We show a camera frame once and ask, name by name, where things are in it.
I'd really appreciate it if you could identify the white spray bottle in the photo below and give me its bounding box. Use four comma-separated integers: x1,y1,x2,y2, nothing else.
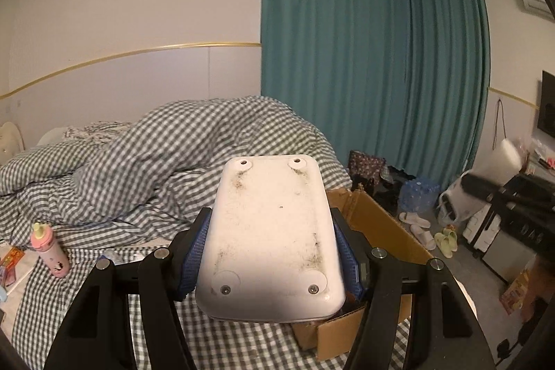
470,139,523,186

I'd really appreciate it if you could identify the brown cardboard box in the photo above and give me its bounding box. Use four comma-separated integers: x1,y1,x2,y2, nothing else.
292,189,432,369

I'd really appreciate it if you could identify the orange book box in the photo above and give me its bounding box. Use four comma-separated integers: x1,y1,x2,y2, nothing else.
499,268,530,316

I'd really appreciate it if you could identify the white slipper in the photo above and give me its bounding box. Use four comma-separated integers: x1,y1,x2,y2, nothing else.
398,211,431,229
410,224,436,251

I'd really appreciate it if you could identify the dark floral bag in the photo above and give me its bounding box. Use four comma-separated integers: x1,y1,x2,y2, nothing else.
347,150,386,191

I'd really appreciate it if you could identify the cream tufted headboard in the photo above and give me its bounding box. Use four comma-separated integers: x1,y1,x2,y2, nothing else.
0,121,25,166

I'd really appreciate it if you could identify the white plastic bag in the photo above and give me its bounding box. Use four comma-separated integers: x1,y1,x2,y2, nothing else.
437,178,485,226

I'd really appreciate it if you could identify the white rectangular plastic case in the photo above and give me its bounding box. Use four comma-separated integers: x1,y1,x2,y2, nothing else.
195,155,345,323

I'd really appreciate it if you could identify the black wall television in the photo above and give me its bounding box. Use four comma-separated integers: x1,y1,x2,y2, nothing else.
537,71,555,138

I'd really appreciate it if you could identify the grey gingham duvet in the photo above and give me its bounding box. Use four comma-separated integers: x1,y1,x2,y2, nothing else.
1,97,351,249

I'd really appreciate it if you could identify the grey gingham bed sheet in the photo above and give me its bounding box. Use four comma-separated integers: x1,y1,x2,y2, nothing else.
10,238,413,370

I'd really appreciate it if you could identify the green slipper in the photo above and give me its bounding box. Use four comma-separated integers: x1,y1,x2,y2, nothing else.
443,227,458,252
434,232,452,259

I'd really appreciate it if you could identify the white drawer cabinet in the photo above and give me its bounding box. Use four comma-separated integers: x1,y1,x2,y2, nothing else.
463,205,501,258

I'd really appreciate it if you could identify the pink kids water bottle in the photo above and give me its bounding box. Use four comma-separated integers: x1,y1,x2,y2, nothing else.
30,223,70,278

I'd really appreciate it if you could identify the teal curtain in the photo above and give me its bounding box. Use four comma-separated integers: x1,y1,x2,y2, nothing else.
261,0,490,187

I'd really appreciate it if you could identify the red orange snack packet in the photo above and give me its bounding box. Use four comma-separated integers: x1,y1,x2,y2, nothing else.
1,247,25,272

